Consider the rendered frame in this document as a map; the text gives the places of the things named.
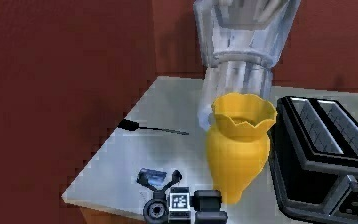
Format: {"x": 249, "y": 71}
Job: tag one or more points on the black thin utensil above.
{"x": 128, "y": 125}

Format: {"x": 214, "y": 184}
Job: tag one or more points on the black toaster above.
{"x": 317, "y": 166}

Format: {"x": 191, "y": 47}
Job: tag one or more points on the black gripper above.
{"x": 156, "y": 210}

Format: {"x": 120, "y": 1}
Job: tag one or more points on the grey topped table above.
{"x": 167, "y": 106}

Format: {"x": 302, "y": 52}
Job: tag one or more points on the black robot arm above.
{"x": 207, "y": 203}

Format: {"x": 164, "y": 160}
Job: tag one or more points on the yellow vase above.
{"x": 235, "y": 160}

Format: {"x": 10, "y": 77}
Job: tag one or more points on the blue charge card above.
{"x": 155, "y": 178}

